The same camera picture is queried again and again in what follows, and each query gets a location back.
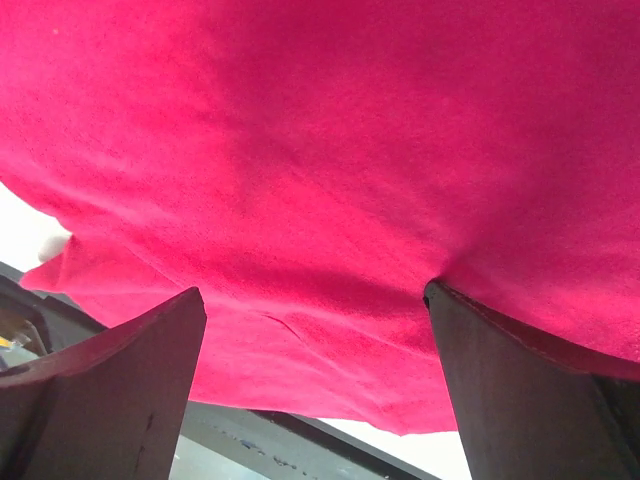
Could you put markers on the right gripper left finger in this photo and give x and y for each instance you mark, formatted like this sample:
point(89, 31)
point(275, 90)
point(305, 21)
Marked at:
point(110, 407)

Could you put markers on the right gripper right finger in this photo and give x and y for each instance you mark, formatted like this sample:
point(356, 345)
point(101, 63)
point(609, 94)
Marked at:
point(531, 405)

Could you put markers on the pink t shirt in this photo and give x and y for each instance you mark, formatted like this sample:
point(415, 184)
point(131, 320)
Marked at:
point(310, 166)

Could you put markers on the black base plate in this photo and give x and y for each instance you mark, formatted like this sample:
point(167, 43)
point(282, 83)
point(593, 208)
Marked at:
point(224, 443)

